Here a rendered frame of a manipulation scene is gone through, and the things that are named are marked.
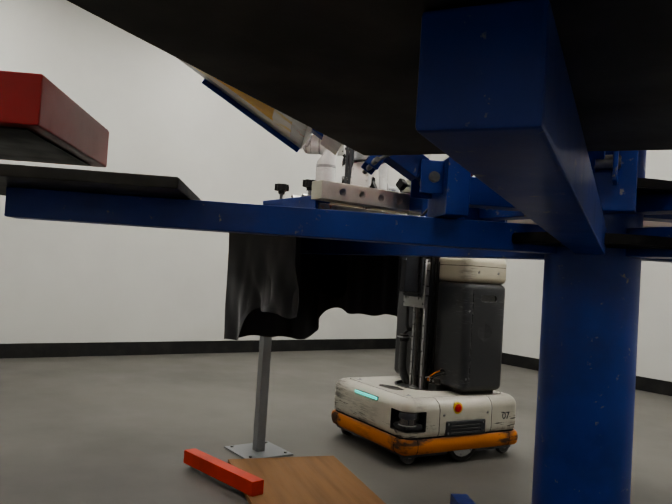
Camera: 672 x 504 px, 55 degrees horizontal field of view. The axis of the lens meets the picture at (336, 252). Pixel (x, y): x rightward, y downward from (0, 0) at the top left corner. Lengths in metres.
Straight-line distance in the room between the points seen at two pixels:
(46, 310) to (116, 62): 2.08
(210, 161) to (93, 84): 1.15
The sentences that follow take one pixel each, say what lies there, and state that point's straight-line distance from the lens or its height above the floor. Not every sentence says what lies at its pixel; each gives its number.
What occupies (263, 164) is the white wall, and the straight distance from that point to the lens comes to 6.18.
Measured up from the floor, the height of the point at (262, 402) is 0.22.
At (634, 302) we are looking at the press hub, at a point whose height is 0.77.
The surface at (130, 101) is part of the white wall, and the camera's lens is 5.75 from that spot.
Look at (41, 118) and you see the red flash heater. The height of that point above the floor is 1.03.
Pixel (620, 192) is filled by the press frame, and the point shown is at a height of 0.96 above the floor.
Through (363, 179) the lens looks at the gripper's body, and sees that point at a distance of 2.09.
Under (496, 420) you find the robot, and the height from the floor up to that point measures 0.17.
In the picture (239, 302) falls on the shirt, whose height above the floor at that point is 0.67.
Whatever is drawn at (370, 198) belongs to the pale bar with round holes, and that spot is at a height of 1.01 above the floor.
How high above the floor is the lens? 0.80
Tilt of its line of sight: 2 degrees up
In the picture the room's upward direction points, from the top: 4 degrees clockwise
